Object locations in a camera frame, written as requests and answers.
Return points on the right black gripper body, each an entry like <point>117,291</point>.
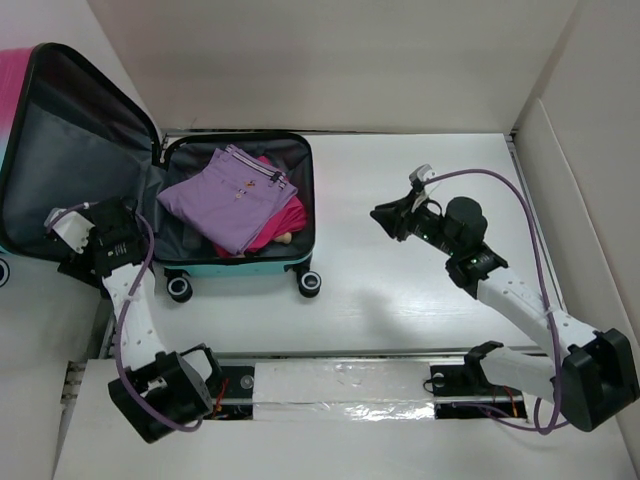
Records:
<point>424,223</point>

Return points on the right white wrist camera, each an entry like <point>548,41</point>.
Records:
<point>423,181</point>

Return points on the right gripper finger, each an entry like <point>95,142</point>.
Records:
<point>394,210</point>
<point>394,228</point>

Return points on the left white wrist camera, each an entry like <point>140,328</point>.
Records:
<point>71,225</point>

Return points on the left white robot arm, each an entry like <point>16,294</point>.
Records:
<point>157,390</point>

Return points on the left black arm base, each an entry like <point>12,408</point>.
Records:
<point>233,394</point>

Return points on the aluminium rail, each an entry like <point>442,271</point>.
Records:
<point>252,357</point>

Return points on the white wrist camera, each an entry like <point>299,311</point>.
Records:
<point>71,225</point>
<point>423,181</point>

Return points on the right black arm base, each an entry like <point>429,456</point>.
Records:
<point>461,391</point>

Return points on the beige makeup sponge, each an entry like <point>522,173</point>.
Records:
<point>285,238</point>

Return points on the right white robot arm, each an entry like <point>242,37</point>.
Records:
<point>588,375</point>

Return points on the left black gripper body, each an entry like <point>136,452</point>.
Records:
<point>83,263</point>

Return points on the purple shorts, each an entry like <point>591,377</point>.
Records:
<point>231,200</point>

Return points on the pink and teal kids suitcase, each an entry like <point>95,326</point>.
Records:
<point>69,135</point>

